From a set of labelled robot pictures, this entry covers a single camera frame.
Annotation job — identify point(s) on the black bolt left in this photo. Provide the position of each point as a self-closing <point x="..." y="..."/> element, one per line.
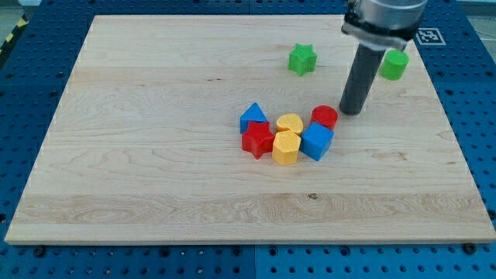
<point x="39" y="251"/>

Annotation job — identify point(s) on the white fiducial marker tag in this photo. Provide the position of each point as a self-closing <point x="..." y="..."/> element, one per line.
<point x="429" y="36"/>

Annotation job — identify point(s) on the light wooden board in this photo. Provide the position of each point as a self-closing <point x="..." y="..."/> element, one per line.
<point x="144" y="147"/>

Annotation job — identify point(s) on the blue triangle block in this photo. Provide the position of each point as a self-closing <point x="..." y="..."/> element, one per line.
<point x="253" y="113"/>

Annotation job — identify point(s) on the yellow heart block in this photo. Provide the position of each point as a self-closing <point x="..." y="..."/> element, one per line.
<point x="290" y="122"/>

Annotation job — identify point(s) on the red star block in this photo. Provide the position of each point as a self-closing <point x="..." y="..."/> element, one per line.
<point x="257" y="139"/>

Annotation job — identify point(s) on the red cylinder block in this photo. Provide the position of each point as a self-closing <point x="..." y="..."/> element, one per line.
<point x="325" y="115"/>

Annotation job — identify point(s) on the green star block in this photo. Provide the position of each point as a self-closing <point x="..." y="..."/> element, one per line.
<point x="302" y="59"/>

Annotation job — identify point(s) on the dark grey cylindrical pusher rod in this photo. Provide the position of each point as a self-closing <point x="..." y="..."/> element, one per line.
<point x="361" y="76"/>

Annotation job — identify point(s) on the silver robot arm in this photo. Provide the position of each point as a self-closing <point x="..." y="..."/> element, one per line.
<point x="378" y="25"/>

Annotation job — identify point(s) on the yellow hexagon block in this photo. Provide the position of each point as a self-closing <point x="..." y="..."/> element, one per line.
<point x="286" y="147"/>

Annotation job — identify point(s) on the black bolt right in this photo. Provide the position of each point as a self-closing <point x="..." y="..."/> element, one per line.
<point x="469" y="248"/>

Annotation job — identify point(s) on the green cylinder block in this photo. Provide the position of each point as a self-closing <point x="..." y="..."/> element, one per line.
<point x="394" y="65"/>

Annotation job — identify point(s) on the blue cube block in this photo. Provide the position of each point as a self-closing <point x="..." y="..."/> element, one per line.
<point x="316" y="141"/>

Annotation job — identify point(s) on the black bolt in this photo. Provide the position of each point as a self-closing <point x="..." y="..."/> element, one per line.
<point x="469" y="248"/>
<point x="39" y="251"/>

